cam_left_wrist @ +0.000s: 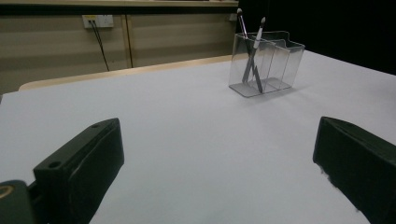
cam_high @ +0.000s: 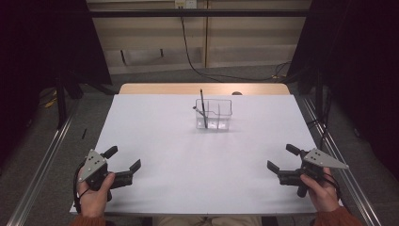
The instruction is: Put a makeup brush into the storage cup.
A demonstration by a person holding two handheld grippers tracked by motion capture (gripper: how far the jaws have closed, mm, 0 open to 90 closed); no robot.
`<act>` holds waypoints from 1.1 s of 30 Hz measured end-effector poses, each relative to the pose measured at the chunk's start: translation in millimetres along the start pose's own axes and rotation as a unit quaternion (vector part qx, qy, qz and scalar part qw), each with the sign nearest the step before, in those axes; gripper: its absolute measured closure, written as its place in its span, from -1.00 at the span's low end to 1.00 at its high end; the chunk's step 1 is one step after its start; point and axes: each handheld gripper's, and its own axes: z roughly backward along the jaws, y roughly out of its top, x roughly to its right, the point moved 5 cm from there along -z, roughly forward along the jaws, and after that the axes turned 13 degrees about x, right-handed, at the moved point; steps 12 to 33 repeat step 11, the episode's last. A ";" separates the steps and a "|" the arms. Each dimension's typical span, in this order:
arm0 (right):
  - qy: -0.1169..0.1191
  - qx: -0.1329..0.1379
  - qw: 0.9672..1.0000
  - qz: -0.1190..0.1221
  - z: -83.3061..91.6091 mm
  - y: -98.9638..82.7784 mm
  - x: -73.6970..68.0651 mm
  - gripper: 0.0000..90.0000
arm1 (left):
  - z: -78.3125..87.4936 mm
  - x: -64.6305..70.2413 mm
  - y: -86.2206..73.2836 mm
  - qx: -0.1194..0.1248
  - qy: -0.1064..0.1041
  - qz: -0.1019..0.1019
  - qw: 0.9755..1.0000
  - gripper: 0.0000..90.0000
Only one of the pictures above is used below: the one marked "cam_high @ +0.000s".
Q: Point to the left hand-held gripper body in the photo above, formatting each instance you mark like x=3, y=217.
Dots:
x=92, y=164

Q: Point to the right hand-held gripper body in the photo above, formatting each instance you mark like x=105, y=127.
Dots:
x=320, y=160

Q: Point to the clear plastic organizer box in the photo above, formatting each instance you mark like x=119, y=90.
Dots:
x=219, y=121

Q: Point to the thin black pen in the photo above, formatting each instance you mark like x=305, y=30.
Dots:
x=203, y=103
x=197, y=110

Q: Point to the person's right hand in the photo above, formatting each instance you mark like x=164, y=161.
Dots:
x=323, y=196

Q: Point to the person's left hand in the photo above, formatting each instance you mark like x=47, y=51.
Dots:
x=92, y=204

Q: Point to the white table sheet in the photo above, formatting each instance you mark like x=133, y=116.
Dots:
x=156, y=157

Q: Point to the small black floor item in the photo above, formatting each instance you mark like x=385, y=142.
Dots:
x=84, y=134

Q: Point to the dark round table grommet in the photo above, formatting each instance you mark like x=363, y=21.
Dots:
x=236, y=93

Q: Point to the wooden table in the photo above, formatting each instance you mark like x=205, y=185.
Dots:
x=175, y=88

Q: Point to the black curtain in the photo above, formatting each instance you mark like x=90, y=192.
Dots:
x=37, y=47
x=360, y=62

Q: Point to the black horizontal bar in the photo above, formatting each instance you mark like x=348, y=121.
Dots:
x=194, y=13

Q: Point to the aluminium floor rail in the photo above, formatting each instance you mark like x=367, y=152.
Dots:
x=354, y=188
x=40, y=169

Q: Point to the black stand post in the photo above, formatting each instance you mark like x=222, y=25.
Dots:
x=61, y=103
x=319, y=100

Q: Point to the white wall socket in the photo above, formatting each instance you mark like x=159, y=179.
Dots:
x=185, y=3

